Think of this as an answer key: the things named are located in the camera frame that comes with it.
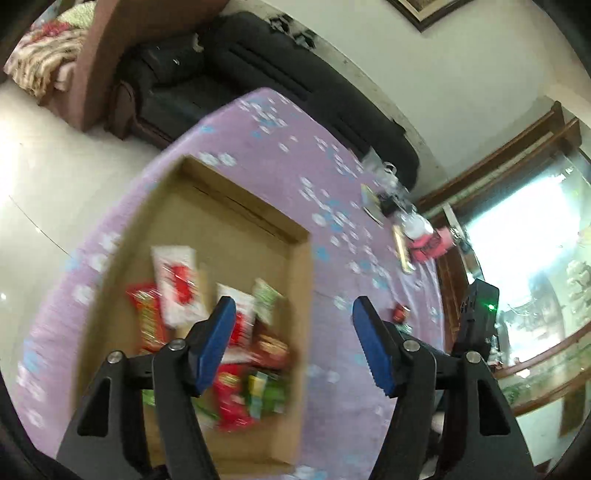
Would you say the dark red snack packet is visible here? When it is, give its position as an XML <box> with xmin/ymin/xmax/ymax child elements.
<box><xmin>392</xmin><ymin>303</ymin><xmax>410</xmax><ymax>324</ymax></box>

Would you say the pink knitted pouch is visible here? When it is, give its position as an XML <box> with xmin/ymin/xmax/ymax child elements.
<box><xmin>409</xmin><ymin>228</ymin><xmax>455</xmax><ymax>263</ymax></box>

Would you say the cream lotion tube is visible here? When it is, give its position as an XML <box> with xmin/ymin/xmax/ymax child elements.
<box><xmin>392</xmin><ymin>224</ymin><xmax>416</xmax><ymax>274</ymax></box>

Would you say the small black pot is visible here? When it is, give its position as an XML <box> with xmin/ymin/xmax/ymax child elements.
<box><xmin>378</xmin><ymin>192</ymin><xmax>412</xmax><ymax>218</ymax></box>

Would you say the red orange snack bar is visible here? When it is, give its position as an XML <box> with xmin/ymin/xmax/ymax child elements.
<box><xmin>126</xmin><ymin>283</ymin><xmax>169</xmax><ymax>352</ymax></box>

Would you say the olive green booklet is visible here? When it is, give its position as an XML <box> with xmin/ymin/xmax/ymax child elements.
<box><xmin>361</xmin><ymin>184</ymin><xmax>384</xmax><ymax>227</ymax></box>

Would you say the white red snack packet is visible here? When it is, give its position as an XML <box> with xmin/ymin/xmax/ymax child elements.
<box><xmin>151</xmin><ymin>245</ymin><xmax>208</xmax><ymax>329</ymax></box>

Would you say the cardboard box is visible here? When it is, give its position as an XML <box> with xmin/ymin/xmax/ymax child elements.
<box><xmin>72</xmin><ymin>156</ymin><xmax>314</xmax><ymax>479</ymax></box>

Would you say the purple floral tablecloth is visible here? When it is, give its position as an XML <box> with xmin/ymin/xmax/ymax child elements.
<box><xmin>15</xmin><ymin>89</ymin><xmax>444</xmax><ymax>479</ymax></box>

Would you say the black sofa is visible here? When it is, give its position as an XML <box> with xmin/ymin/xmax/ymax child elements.
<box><xmin>105</xmin><ymin>11</ymin><xmax>420</xmax><ymax>189</ymax></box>

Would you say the floral blanket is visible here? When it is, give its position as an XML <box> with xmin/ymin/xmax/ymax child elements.
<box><xmin>3</xmin><ymin>1</ymin><xmax>97</xmax><ymax>101</ymax></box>

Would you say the brown armchair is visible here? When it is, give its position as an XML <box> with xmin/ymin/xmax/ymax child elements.
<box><xmin>46</xmin><ymin>0</ymin><xmax>228</xmax><ymax>132</ymax></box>

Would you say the wooden window frame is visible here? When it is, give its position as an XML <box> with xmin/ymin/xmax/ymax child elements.
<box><xmin>419</xmin><ymin>102</ymin><xmax>590</xmax><ymax>438</ymax></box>

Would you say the framed wall painting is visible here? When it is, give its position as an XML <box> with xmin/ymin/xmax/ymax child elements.
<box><xmin>388</xmin><ymin>0</ymin><xmax>472</xmax><ymax>32</ymax></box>

